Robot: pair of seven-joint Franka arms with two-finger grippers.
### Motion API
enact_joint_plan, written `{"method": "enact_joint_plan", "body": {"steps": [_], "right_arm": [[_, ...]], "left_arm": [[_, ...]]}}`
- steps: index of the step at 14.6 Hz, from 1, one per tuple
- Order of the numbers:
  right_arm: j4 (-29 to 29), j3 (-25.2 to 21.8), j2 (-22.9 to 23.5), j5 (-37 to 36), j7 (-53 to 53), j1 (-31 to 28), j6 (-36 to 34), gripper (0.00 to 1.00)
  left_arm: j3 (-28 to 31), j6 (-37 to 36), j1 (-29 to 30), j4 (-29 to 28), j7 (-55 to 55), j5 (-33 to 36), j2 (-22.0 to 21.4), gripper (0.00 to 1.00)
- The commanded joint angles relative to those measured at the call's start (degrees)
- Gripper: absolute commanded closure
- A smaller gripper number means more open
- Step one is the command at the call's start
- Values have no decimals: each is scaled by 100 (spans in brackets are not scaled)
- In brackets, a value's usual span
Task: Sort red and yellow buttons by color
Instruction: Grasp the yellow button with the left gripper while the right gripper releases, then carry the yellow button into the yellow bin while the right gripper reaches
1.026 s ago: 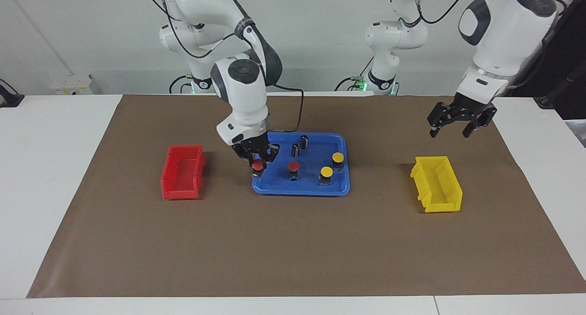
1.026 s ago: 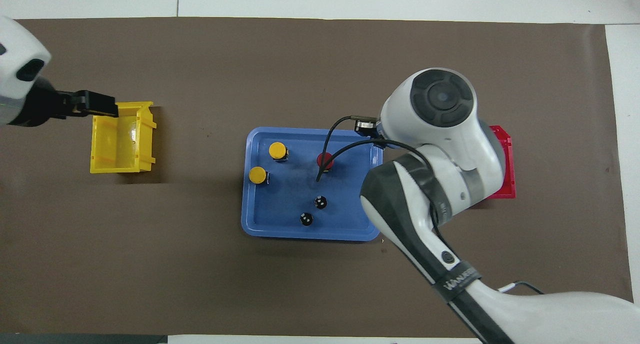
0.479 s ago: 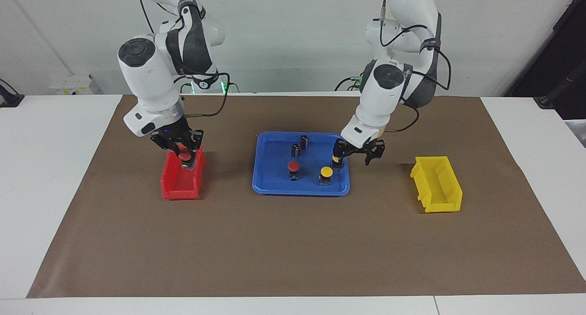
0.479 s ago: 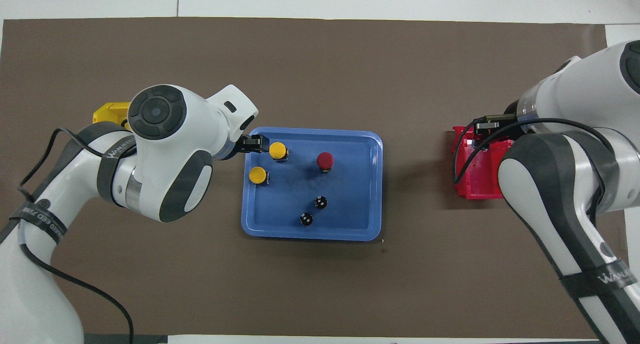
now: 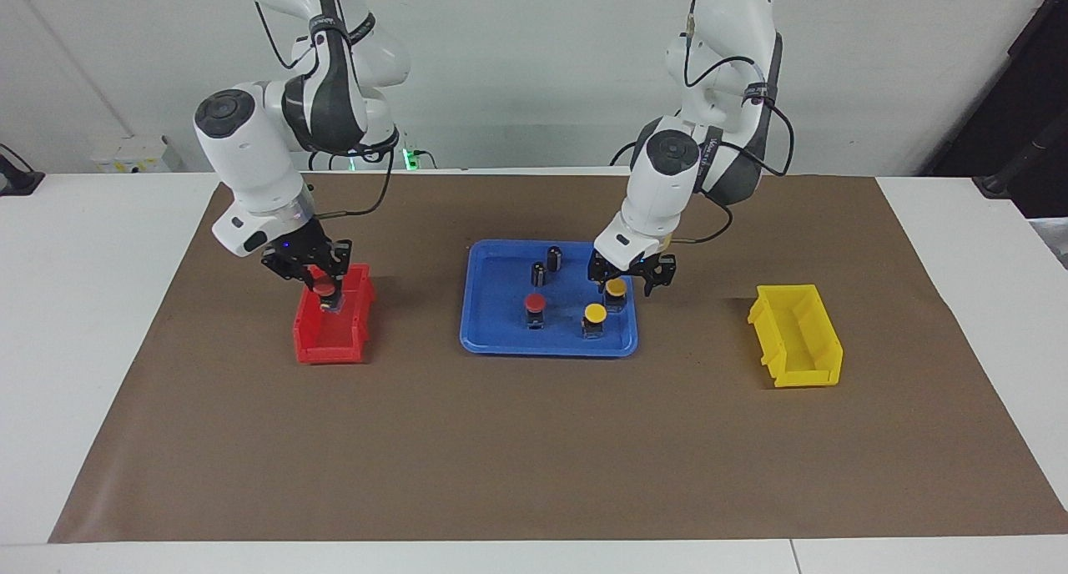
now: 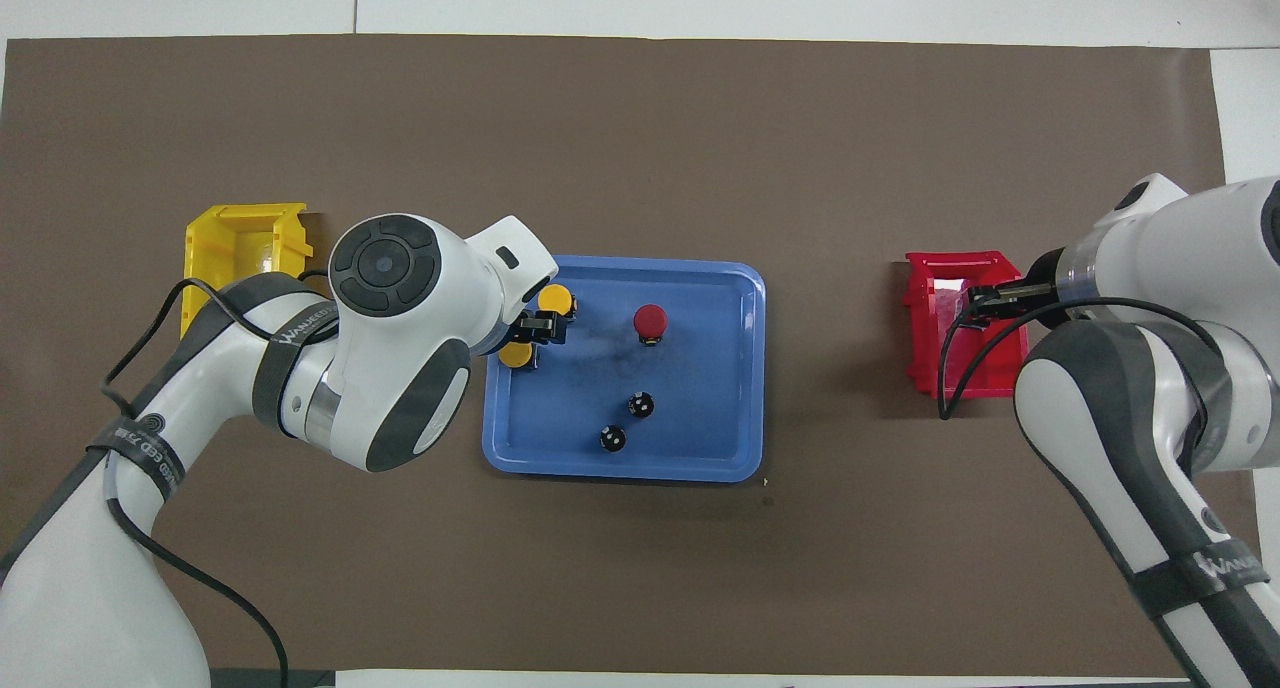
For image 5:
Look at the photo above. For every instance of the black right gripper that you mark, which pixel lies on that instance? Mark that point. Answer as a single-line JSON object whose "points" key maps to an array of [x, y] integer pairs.
{"points": [[304, 249]]}

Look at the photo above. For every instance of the black clamp base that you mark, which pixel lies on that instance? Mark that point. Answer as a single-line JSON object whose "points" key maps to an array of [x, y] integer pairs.
{"points": [[17, 182]]}

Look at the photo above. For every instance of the red push button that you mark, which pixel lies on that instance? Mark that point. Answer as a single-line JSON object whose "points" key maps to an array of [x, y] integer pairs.
{"points": [[324, 289], [535, 303]]}

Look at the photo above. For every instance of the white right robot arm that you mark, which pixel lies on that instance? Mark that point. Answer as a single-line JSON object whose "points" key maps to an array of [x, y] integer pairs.
{"points": [[250, 157]]}

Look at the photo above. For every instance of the black cylindrical capacitor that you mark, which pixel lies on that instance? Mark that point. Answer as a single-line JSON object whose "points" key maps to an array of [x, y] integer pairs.
{"points": [[538, 274], [554, 259]]}

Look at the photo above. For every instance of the yellow plastic bin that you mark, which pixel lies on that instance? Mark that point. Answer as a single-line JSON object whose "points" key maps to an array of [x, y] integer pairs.
{"points": [[801, 349]]}

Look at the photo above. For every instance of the yellow push button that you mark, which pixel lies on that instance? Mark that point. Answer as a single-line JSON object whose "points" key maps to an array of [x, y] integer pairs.
{"points": [[594, 313], [617, 289]]}

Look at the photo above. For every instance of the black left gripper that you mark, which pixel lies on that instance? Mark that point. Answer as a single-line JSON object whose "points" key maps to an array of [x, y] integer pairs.
{"points": [[630, 267]]}

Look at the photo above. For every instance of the black equipment stand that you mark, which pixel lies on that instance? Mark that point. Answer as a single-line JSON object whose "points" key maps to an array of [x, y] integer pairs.
{"points": [[1043, 98]]}

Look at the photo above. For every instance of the blue plastic tray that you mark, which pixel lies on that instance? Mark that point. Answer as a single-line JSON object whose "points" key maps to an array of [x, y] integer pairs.
{"points": [[509, 336]]}

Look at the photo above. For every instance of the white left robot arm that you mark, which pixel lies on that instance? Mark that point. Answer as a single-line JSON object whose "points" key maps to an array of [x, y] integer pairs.
{"points": [[667, 182]]}

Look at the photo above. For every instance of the red plastic bin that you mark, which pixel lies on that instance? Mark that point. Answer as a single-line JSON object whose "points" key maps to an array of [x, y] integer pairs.
{"points": [[334, 336]]}

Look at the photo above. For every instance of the brown paper table mat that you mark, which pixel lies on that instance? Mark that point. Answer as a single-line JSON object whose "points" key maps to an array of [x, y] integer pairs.
{"points": [[534, 449]]}

